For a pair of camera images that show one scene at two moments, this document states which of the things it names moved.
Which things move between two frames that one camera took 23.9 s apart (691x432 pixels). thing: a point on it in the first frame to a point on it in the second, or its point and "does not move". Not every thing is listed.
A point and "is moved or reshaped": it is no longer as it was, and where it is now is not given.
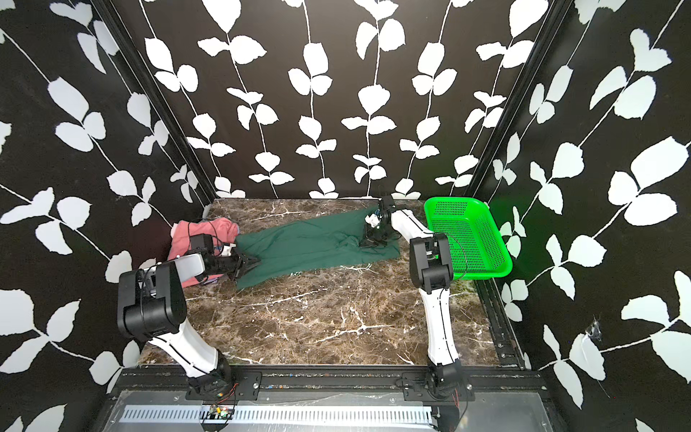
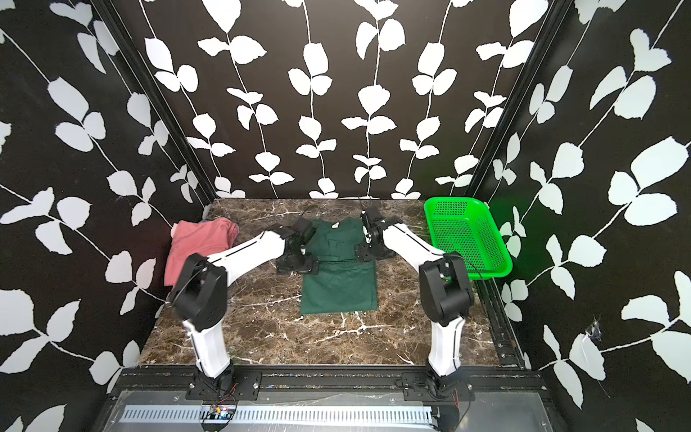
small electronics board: (218, 411) does not move
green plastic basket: (478, 245) does not move
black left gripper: (238, 263) to (309, 267)
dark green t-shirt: (292, 249) is moved or reshaped
